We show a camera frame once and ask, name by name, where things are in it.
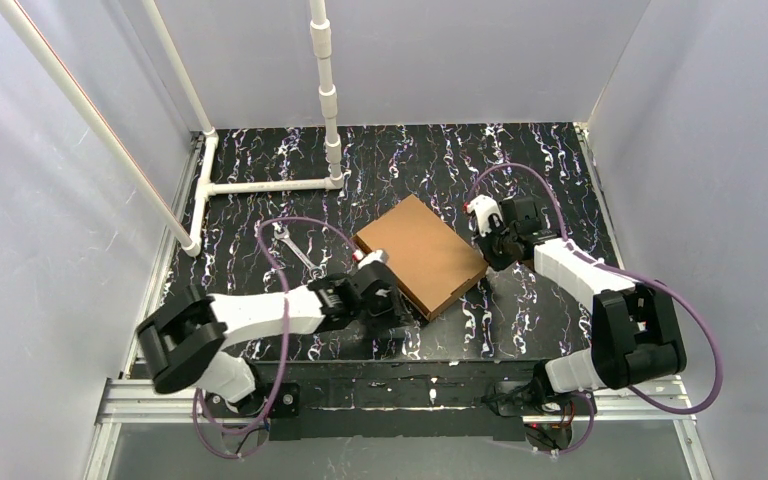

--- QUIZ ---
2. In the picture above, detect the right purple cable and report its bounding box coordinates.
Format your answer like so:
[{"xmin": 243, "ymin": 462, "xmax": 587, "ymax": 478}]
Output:
[{"xmin": 466, "ymin": 162, "xmax": 724, "ymax": 456}]

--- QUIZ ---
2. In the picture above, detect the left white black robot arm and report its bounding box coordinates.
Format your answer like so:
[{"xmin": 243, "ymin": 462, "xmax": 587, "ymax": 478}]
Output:
[{"xmin": 135, "ymin": 261, "xmax": 408, "ymax": 402}]

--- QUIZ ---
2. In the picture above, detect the aluminium rail base frame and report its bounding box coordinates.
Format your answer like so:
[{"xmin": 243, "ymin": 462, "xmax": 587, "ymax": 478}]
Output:
[{"xmin": 97, "ymin": 123, "xmax": 694, "ymax": 479}]

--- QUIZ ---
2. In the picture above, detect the silver wrench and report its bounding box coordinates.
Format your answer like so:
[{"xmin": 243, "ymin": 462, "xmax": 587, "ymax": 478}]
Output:
[{"xmin": 273, "ymin": 223, "xmax": 325, "ymax": 279}]

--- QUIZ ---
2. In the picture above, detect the brown cardboard box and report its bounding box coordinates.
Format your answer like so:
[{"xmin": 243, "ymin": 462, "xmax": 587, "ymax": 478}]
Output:
[{"xmin": 353, "ymin": 195, "xmax": 488, "ymax": 321}]

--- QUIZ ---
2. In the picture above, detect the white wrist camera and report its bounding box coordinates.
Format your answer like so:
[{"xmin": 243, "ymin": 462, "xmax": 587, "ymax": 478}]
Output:
[
  {"xmin": 465, "ymin": 195, "xmax": 504, "ymax": 237},
  {"xmin": 357, "ymin": 249, "xmax": 389, "ymax": 268}
]

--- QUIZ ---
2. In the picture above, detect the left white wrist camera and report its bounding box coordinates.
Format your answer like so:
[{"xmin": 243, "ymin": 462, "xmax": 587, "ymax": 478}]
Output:
[{"xmin": 357, "ymin": 249, "xmax": 389, "ymax": 268}]

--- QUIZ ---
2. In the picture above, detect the white pvc pipe frame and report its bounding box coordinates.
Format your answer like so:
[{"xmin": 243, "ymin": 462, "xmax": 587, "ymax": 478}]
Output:
[{"xmin": 0, "ymin": 0, "xmax": 349, "ymax": 256}]

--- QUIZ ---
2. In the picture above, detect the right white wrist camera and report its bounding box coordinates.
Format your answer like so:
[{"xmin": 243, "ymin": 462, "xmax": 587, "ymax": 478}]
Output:
[{"xmin": 465, "ymin": 195, "xmax": 504, "ymax": 237}]

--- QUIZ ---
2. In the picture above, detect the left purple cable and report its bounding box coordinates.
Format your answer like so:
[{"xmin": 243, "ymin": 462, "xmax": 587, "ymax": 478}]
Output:
[{"xmin": 191, "ymin": 216, "xmax": 362, "ymax": 461}]

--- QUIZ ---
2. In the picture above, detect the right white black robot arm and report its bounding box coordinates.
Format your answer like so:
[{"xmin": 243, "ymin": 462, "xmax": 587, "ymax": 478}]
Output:
[{"xmin": 465, "ymin": 195, "xmax": 687, "ymax": 397}]

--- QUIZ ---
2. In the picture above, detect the purple cable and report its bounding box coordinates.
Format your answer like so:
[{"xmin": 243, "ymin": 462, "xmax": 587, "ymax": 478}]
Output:
[
  {"xmin": 191, "ymin": 216, "xmax": 362, "ymax": 461},
  {"xmin": 466, "ymin": 162, "xmax": 724, "ymax": 456}
]

